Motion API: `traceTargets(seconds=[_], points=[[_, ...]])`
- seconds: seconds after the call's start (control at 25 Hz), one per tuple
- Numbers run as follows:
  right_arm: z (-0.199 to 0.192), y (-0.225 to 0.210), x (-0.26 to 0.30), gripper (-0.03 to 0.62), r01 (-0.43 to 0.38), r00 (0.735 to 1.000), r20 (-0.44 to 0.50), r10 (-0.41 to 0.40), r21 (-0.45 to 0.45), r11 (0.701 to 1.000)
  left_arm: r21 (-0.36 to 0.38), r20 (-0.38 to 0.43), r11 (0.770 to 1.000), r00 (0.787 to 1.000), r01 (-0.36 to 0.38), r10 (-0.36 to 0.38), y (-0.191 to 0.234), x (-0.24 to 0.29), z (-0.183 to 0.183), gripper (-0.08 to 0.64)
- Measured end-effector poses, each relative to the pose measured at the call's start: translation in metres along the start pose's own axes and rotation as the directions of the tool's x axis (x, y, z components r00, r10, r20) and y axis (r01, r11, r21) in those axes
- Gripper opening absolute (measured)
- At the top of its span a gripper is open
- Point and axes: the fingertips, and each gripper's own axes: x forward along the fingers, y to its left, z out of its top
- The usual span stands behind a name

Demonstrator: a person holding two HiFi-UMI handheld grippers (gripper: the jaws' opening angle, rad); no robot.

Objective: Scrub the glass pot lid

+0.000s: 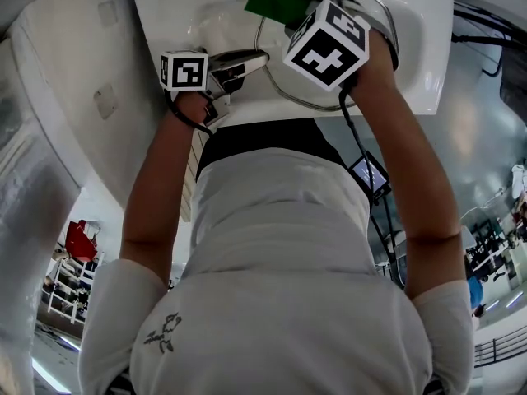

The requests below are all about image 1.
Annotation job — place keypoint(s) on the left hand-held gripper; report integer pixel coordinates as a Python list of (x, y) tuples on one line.
[(183, 70)]

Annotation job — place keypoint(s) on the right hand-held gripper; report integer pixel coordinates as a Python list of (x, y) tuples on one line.
[(325, 49)]

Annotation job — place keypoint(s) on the person's left forearm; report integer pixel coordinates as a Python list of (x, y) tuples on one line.
[(156, 171)]

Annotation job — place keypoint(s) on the person's right forearm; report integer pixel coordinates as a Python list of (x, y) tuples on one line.
[(405, 159)]

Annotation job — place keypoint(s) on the person's black shorts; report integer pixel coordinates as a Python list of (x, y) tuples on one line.
[(263, 136)]

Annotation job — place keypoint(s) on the white sink basin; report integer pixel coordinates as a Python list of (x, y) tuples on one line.
[(173, 19)]

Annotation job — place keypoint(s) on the small black screen device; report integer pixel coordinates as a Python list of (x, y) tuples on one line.
[(369, 173)]

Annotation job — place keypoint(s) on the person's white shirt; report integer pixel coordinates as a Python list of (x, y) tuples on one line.
[(267, 286)]

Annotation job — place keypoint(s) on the red chair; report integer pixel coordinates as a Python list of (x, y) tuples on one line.
[(81, 241)]

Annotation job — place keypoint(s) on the white metal rack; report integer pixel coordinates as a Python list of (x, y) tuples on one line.
[(68, 290)]

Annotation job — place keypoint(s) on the blue object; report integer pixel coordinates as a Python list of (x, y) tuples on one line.
[(475, 296)]

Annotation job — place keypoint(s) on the black metal railing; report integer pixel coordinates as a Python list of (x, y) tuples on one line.
[(500, 350)]

